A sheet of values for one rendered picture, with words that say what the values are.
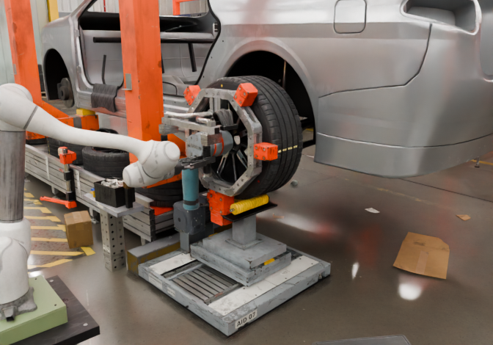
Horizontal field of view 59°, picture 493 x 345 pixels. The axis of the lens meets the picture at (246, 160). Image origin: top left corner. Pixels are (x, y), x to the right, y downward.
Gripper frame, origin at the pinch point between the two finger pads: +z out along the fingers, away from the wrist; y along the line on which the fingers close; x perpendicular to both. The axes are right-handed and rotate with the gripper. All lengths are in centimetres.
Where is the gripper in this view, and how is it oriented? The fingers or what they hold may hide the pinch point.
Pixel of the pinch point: (206, 159)
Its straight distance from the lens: 201.5
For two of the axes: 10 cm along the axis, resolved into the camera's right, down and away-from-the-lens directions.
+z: 7.1, -1.8, 6.8
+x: 0.0, -9.7, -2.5
